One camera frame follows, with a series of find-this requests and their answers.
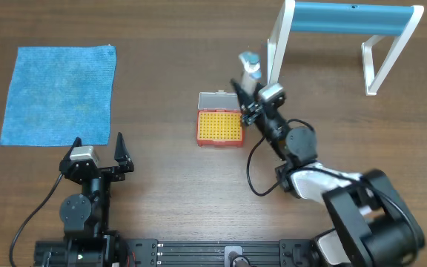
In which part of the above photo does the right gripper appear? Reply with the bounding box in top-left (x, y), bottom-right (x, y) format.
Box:
top-left (230, 78), bottom-right (288, 130)

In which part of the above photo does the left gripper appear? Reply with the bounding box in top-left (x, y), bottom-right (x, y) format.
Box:
top-left (59, 131), bottom-right (135, 185)

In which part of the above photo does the white pipette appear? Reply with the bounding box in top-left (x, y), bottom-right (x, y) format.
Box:
top-left (237, 50), bottom-right (263, 96)

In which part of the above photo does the red and yellow tip box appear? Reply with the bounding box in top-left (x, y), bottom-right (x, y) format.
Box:
top-left (196, 89), bottom-right (245, 148)

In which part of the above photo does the blue cloth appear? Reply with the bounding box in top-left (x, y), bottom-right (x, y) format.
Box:
top-left (0, 44), bottom-right (118, 148)

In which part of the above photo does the white and blue stand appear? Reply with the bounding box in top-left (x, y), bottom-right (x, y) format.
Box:
top-left (266, 0), bottom-right (426, 97)

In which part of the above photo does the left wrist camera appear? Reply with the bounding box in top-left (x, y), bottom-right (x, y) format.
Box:
top-left (68, 145), bottom-right (101, 169)

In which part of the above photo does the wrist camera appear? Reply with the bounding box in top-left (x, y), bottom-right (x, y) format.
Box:
top-left (68, 145), bottom-right (101, 169)
top-left (257, 82), bottom-right (285, 103)

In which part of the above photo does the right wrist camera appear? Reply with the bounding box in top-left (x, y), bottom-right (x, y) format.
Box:
top-left (257, 82), bottom-right (285, 103)

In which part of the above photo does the mounting rail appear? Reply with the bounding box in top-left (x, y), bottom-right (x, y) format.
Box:
top-left (33, 238), bottom-right (322, 267)

